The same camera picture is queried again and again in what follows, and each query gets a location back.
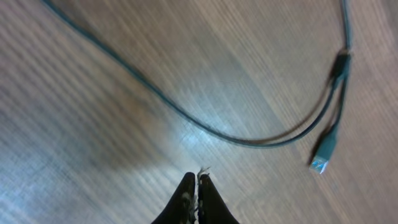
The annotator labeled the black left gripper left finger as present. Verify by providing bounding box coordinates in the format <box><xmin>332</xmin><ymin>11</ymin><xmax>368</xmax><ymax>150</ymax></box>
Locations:
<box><xmin>152</xmin><ymin>172</ymin><xmax>196</xmax><ymax>224</ymax></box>

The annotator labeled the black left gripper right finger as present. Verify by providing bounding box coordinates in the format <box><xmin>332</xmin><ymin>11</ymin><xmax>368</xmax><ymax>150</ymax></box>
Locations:
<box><xmin>198</xmin><ymin>174</ymin><xmax>239</xmax><ymax>224</ymax></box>

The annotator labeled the black usb cable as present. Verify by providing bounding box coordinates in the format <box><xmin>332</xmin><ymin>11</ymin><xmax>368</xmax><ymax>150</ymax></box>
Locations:
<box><xmin>309</xmin><ymin>0</ymin><xmax>354</xmax><ymax>174</ymax></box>
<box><xmin>40</xmin><ymin>0</ymin><xmax>352</xmax><ymax>149</ymax></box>

